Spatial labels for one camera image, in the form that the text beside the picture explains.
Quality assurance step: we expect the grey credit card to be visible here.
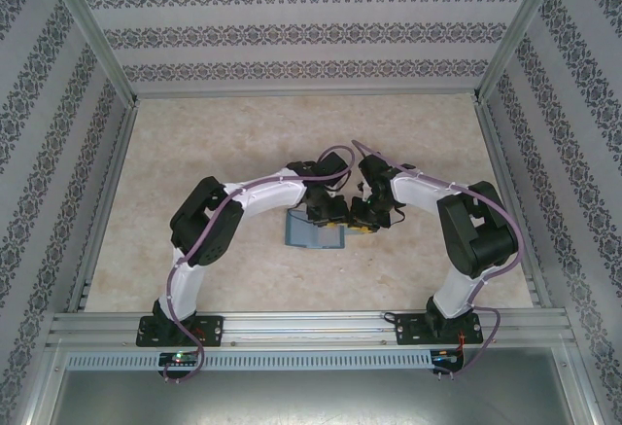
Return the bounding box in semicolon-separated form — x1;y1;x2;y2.
318;229;345;249

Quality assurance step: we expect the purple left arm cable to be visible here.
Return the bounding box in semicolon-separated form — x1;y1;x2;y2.
164;145;356;385

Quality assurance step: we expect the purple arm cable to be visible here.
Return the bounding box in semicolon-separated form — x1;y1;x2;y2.
164;145;356;385
352;140;524;380

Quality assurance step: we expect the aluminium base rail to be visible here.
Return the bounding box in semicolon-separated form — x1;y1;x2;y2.
48;310;570;348

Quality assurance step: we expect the grey slotted cable duct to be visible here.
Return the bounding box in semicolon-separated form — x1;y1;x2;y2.
65;350;433;371

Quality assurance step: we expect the blue card holder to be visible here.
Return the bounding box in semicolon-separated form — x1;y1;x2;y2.
283;209;363;251

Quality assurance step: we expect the aluminium side rail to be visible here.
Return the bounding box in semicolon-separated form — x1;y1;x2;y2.
65;101;142;313
473;98;555;309

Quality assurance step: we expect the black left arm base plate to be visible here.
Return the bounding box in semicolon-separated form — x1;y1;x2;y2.
137;315;225;348

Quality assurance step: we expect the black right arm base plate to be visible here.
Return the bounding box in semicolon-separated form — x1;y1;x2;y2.
394;312;482;347

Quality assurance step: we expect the aluminium rear rail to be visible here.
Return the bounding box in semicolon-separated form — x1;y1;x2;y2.
133;88;480;101

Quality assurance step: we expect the aluminium frame post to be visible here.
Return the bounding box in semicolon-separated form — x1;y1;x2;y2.
473;0;570;104
41;0;140;105

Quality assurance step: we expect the grey metal front panel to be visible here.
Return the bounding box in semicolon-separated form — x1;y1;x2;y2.
48;369;584;425

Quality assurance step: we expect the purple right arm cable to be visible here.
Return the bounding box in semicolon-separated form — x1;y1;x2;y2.
352;140;524;380

